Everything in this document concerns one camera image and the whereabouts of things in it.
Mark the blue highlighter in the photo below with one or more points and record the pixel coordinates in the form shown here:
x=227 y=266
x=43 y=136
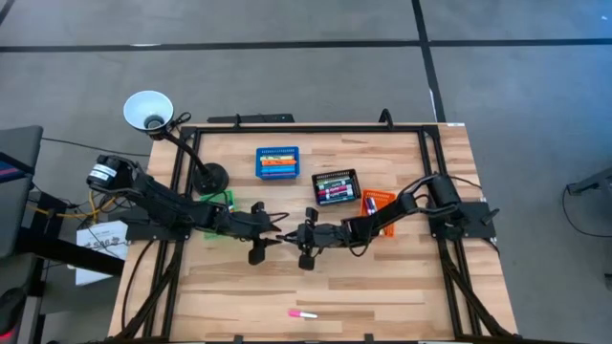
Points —
x=279 y=168

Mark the dark screen device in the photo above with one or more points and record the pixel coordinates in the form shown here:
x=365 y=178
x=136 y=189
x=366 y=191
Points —
x=9 y=168

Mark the black device with light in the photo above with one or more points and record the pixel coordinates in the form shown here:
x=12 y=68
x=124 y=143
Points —
x=10 y=310

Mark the black clamp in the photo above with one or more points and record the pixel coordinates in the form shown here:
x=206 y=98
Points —
x=386 y=118

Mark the black stand leg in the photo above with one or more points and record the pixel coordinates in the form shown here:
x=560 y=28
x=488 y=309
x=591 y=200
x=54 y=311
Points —
x=597 y=181

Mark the pink whiteboard marker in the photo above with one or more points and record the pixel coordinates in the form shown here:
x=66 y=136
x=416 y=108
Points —
x=337 y=195

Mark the white printed paper sheet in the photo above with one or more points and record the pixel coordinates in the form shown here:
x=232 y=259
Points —
x=102 y=239

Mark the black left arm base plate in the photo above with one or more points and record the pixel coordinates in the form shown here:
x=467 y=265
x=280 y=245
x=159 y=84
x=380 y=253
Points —
x=138 y=232

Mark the red whiteboard marker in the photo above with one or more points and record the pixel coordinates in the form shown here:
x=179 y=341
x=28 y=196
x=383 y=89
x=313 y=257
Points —
x=336 y=190

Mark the green whiteboard marker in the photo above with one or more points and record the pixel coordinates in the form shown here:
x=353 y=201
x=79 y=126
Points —
x=337 y=200
x=334 y=181

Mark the orange plastic basket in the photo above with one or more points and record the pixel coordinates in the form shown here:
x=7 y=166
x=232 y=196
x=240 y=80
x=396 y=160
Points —
x=382 y=197

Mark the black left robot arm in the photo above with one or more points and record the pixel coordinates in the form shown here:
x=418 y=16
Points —
x=162 y=203

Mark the black power strip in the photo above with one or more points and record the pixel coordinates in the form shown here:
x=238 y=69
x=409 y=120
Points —
x=258 y=118

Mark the orange highlighter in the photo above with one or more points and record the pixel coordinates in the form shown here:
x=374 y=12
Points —
x=279 y=162

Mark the small pink cap marker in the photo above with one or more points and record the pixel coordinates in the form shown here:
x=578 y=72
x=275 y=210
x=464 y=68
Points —
x=303 y=314

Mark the black plastic basket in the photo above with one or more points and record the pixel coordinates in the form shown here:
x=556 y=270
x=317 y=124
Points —
x=314 y=188

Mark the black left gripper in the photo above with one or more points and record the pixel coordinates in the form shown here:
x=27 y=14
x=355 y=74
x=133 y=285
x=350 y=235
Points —
x=253 y=227

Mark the black desk lamp white shade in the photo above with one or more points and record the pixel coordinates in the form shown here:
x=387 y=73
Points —
x=146 y=107

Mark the green plastic basket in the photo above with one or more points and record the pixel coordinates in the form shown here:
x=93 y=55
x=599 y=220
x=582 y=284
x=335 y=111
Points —
x=222 y=197

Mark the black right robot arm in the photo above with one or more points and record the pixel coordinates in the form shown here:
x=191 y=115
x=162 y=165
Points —
x=397 y=210

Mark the light green highlighter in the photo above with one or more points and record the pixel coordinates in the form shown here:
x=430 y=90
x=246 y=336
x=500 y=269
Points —
x=277 y=156

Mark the thin purple marker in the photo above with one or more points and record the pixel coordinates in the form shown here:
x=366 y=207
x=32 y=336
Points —
x=369 y=206

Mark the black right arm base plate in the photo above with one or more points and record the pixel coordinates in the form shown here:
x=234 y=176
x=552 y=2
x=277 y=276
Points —
x=473 y=224

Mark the black side table frame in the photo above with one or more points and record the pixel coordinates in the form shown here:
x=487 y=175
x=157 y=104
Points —
x=67 y=253

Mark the thin maroon marker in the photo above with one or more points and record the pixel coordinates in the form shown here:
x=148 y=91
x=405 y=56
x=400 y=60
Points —
x=375 y=205

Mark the blue plastic basket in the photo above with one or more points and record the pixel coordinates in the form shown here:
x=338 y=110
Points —
x=258 y=152

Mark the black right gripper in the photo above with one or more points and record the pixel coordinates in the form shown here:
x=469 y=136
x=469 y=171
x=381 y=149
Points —
x=325 y=234

